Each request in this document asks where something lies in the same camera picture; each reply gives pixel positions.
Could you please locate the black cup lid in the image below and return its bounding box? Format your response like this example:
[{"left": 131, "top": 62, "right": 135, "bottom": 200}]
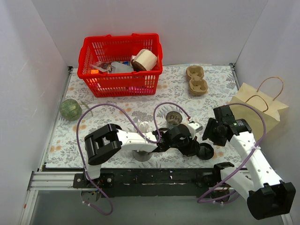
[{"left": 196, "top": 143, "right": 214, "bottom": 160}]

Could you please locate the kraft paper bag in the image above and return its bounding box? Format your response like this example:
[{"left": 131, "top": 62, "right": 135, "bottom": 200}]
[{"left": 229, "top": 77, "right": 288, "bottom": 141}]

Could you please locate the red plastic shopping basket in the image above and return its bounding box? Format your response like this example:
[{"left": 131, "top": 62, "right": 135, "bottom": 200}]
[{"left": 77, "top": 33, "right": 163, "bottom": 98}]

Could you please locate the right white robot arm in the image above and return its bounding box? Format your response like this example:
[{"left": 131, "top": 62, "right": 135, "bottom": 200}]
[{"left": 198, "top": 105, "right": 296, "bottom": 220}]

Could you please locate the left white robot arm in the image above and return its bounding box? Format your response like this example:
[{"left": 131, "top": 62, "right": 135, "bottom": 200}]
[{"left": 83, "top": 121, "right": 203, "bottom": 188}]

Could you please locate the grey cup of straws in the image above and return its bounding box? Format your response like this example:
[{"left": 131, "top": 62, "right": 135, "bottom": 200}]
[{"left": 133, "top": 120, "right": 152, "bottom": 162}]

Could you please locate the cardboard cup carrier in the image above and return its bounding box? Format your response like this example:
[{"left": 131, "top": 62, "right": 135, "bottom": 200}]
[{"left": 186, "top": 65, "right": 208, "bottom": 96}]

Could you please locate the floral table mat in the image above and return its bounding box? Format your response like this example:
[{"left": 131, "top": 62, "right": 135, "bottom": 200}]
[{"left": 45, "top": 65, "right": 238, "bottom": 170}]

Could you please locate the beige paper roll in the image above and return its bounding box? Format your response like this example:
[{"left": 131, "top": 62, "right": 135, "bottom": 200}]
[{"left": 131, "top": 49, "right": 158, "bottom": 72}]

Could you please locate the grey plastic pouch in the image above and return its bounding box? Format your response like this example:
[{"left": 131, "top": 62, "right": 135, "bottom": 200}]
[{"left": 111, "top": 61, "right": 134, "bottom": 74}]

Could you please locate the clear snack packet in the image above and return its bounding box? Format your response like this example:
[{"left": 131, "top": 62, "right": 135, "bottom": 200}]
[{"left": 90, "top": 61, "right": 111, "bottom": 73}]

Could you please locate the orange small box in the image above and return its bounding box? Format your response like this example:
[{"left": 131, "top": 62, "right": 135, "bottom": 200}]
[{"left": 91, "top": 69, "right": 99, "bottom": 74}]

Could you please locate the green melon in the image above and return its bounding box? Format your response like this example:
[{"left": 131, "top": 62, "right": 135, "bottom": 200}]
[{"left": 60, "top": 99, "right": 82, "bottom": 121}]

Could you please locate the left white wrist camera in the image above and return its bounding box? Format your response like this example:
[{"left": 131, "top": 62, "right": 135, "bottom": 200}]
[{"left": 187, "top": 121, "right": 203, "bottom": 138}]

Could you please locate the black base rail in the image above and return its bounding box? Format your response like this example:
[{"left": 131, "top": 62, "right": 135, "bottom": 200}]
[{"left": 72, "top": 166, "right": 244, "bottom": 198}]

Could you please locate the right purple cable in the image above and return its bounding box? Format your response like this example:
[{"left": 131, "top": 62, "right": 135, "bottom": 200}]
[{"left": 196, "top": 102, "right": 267, "bottom": 204}]

